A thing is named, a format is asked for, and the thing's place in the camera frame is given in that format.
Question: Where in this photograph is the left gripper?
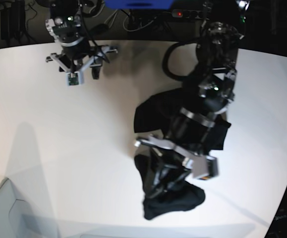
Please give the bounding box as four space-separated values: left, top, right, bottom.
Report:
134 135 204 198

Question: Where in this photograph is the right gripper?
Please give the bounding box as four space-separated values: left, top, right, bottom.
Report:
46 43 118 80

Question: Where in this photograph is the black t-shirt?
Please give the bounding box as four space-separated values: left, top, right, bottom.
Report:
133 88 230 220

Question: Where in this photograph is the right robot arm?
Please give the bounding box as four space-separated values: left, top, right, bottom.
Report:
45 0 118 86

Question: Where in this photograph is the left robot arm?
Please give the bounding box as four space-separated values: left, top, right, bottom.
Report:
134 0 250 199

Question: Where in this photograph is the blue box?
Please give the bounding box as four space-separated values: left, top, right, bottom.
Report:
105 0 173 9

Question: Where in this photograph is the black device on floor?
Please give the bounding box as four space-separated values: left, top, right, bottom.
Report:
0 0 25 41

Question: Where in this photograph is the black power strip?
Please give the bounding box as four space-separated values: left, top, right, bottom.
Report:
172 9 204 19

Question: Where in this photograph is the grey bin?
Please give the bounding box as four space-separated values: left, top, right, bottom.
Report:
0 178 60 238

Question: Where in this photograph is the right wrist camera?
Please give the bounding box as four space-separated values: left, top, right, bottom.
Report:
66 71 84 86

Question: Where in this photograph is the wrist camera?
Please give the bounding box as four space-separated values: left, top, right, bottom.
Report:
192 155 219 180
66 71 84 86

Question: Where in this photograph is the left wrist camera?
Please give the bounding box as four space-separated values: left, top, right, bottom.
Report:
192 155 219 180

